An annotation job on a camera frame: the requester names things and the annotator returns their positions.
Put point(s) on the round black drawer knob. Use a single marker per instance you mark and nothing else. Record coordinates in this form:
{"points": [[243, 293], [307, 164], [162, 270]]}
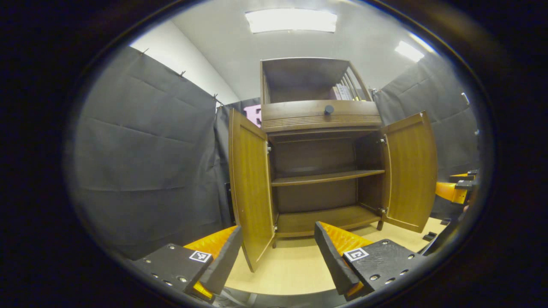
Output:
{"points": [[329, 110]]}

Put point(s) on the black backdrop cloth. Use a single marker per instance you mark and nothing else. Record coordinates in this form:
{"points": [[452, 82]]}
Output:
{"points": [[145, 149]]}

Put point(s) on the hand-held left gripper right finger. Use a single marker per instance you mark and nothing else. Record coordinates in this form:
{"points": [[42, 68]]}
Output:
{"points": [[332, 261]]}

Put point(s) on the wooden shoe cabinet door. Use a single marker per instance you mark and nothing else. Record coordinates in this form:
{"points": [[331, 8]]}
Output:
{"points": [[411, 171], [250, 188]]}

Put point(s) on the large ceiling light panel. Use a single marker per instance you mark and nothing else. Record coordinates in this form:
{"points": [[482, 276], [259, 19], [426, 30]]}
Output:
{"points": [[291, 20]]}

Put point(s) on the wooden cabinet inner shelf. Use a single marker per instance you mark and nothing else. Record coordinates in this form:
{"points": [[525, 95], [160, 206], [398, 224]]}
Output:
{"points": [[325, 177]]}

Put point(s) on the row of thin books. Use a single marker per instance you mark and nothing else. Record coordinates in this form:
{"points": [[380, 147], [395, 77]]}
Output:
{"points": [[342, 92]]}

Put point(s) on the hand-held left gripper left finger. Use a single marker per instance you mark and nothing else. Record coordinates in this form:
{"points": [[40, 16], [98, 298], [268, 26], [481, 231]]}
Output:
{"points": [[222, 263]]}

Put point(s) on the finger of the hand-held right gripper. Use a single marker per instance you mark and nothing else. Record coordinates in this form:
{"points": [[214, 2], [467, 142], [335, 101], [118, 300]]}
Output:
{"points": [[449, 191], [464, 176]]}

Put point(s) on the wooden double-door shoe cabinet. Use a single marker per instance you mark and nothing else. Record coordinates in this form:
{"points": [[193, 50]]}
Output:
{"points": [[308, 77]]}

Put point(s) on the black table clamp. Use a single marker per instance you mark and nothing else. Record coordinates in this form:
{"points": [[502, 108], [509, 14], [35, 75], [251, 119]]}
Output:
{"points": [[429, 236]]}

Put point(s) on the small ceiling light panel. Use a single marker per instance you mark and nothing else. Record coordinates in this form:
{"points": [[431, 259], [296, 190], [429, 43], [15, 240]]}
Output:
{"points": [[409, 51]]}

